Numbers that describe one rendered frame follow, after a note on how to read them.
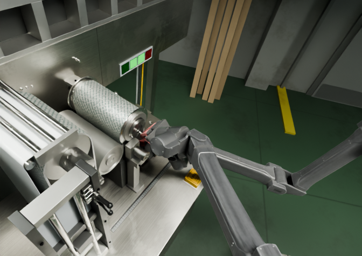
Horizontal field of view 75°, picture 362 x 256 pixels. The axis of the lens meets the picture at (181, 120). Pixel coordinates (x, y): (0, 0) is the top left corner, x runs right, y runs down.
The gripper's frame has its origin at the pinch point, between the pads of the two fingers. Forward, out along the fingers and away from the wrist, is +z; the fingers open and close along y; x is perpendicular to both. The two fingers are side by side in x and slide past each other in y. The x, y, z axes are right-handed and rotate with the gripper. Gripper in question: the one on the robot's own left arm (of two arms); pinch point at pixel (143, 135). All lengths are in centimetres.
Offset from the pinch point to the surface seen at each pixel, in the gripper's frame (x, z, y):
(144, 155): -5.1, -1.3, -5.0
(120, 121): 9.3, 0.8, -4.3
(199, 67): -37, 94, 171
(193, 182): -36.9, 2.6, 11.6
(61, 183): 14.2, -17.2, -33.3
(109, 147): 4.0, 3.5, -11.7
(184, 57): -33, 144, 214
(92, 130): 9.6, 11.3, -9.5
